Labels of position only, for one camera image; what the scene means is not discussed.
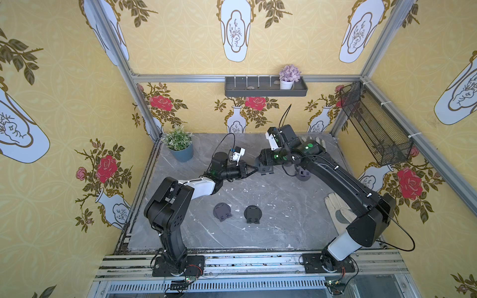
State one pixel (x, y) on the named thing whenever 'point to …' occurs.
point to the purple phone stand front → (222, 210)
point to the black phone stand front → (253, 214)
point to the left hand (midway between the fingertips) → (258, 170)
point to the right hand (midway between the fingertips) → (263, 160)
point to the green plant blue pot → (179, 143)
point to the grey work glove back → (316, 139)
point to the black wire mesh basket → (380, 133)
